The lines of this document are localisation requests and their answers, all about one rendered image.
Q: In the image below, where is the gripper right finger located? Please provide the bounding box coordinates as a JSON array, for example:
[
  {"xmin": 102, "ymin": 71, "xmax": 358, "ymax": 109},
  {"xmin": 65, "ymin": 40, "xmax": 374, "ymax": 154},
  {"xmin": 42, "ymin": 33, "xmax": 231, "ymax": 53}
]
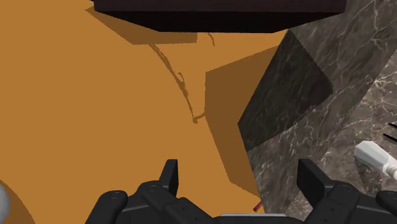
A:
[{"xmin": 296, "ymin": 158, "xmax": 397, "ymax": 224}]

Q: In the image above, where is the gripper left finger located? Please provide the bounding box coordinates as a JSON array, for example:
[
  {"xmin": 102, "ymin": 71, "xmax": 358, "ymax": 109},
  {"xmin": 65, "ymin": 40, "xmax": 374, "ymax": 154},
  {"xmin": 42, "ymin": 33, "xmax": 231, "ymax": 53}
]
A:
[{"xmin": 85, "ymin": 158, "xmax": 218, "ymax": 224}]

